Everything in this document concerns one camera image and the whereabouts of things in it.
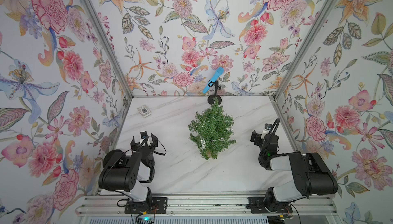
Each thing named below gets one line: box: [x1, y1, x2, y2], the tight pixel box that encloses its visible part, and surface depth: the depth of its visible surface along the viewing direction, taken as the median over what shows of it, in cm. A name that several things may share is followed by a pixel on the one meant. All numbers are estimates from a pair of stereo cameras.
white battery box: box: [136, 104, 152, 119], surface depth 112 cm
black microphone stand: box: [207, 80, 223, 105], surface depth 112 cm
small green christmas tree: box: [187, 97, 237, 161], surface depth 72 cm
